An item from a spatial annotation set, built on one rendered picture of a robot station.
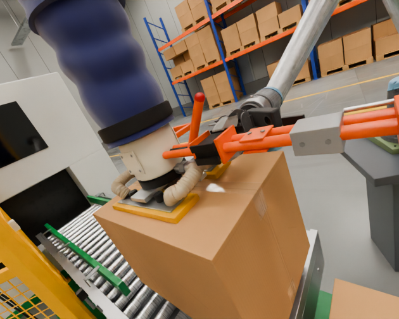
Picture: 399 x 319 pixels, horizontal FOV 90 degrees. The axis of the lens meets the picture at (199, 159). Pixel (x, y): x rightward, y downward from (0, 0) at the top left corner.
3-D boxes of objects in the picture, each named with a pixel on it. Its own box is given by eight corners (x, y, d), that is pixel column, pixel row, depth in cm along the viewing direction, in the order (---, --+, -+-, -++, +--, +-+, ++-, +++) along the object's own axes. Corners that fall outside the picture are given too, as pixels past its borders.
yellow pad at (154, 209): (114, 209, 71) (106, 198, 69) (135, 192, 77) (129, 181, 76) (177, 225, 48) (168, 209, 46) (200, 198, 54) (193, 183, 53)
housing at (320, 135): (294, 157, 34) (287, 133, 33) (303, 140, 39) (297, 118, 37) (344, 154, 29) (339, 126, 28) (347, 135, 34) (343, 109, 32)
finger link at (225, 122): (197, 135, 47) (220, 130, 54) (218, 131, 43) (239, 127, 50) (195, 121, 47) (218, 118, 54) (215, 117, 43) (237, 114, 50)
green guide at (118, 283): (41, 237, 201) (35, 230, 198) (52, 228, 208) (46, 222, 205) (113, 312, 94) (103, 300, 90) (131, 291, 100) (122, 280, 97)
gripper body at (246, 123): (221, 145, 57) (240, 128, 65) (248, 143, 51) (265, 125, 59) (212, 121, 54) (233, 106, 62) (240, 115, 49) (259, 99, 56)
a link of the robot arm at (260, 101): (274, 121, 62) (266, 90, 58) (268, 126, 59) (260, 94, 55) (248, 125, 68) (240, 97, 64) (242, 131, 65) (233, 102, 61)
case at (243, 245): (142, 282, 89) (91, 213, 76) (195, 219, 115) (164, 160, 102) (272, 376, 48) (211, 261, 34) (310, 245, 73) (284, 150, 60)
